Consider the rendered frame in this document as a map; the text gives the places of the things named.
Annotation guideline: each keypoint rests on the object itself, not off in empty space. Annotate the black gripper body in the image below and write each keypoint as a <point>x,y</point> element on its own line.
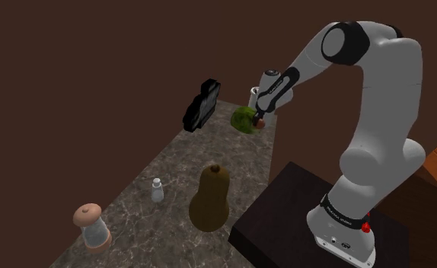
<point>257,118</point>

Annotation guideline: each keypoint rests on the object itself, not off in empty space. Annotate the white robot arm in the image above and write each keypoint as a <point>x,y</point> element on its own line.
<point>383,111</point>

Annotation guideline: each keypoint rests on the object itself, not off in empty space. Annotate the small brown round thing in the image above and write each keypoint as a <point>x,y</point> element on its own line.
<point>260,124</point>

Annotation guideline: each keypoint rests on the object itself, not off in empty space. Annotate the green lettuce head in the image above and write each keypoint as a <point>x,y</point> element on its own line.
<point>242,119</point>

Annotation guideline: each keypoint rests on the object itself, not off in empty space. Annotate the tan butternut squash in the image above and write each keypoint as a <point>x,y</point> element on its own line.
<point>210,200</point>

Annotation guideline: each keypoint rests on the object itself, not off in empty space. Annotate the dark robot stand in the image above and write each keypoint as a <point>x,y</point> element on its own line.
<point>278,215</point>

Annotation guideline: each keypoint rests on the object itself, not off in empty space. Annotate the small clear shaker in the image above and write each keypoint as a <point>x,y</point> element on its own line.
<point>157,191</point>

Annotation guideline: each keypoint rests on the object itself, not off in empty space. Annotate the glass jar with brown lid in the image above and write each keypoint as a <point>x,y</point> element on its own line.
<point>92,228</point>

